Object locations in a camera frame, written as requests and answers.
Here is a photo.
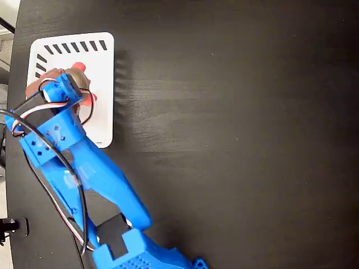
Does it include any red turtle toy gold shell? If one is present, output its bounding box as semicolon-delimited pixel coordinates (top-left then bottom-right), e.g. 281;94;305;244
71;62;98;109

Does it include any black camera cable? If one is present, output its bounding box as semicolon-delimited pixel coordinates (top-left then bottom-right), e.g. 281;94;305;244
0;109;89;256

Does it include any white slotted tray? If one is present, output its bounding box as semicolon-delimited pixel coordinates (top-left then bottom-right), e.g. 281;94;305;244
25;31;115;149

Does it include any black table clamp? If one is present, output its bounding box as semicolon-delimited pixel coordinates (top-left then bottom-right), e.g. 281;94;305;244
0;217;30;246

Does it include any white red black servo wire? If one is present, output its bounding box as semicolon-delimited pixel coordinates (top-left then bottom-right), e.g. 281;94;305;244
11;80;95;138

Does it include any black metal bar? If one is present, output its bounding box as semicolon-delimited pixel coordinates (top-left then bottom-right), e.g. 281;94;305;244
0;16;16;34

